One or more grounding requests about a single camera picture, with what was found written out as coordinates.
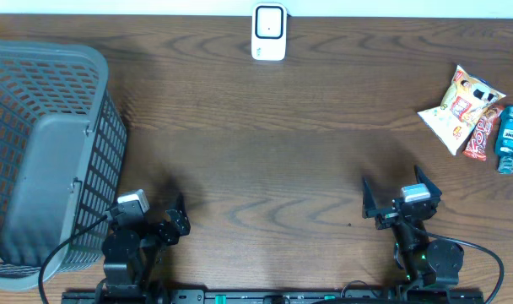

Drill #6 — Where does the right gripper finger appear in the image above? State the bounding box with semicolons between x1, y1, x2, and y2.
414;165;442;198
362;177;378;219

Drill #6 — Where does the red chocolate bar wrapper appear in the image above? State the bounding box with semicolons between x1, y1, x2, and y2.
462;105;504;161

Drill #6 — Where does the large yellow snack bag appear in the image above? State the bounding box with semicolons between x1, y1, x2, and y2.
418;65;506;155

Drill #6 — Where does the teal mouthwash bottle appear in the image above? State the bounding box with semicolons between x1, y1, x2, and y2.
495;106;513;174

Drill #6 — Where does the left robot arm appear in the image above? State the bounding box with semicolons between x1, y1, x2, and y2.
94;189;191;303

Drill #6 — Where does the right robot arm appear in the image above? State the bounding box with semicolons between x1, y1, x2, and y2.
362;166;464;293

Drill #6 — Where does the white barcode scanner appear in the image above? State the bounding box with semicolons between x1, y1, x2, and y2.
251;3;288;61

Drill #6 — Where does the grey plastic basket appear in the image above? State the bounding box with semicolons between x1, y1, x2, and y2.
0;40;127;291

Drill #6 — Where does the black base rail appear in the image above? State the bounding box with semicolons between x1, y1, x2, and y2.
61;282;484;304

